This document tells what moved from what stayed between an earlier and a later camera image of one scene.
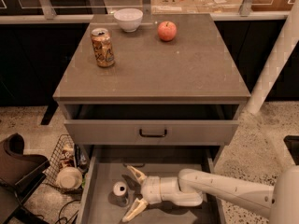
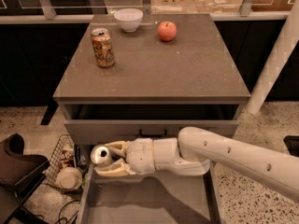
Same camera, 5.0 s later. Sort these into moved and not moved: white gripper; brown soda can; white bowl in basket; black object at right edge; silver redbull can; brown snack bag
Moved: silver redbull can; white gripper
Not moved: black object at right edge; brown soda can; white bowl in basket; brown snack bag
